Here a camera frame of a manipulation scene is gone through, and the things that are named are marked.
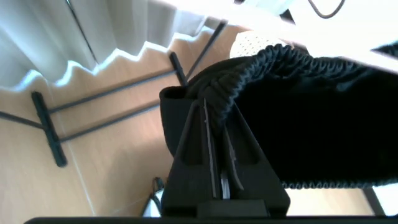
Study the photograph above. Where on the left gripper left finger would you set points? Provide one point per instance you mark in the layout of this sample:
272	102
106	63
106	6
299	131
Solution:
186	186

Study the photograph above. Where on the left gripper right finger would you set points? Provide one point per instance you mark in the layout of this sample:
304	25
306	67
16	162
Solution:
261	186

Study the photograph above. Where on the black garment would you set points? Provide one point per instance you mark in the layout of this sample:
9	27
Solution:
311	124

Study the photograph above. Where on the white laundry basket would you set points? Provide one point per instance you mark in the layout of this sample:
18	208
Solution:
248	45

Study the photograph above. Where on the black clothes rack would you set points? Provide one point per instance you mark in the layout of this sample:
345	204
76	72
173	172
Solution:
49	133

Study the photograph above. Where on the beige curtain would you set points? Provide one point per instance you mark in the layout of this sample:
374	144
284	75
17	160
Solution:
46	37

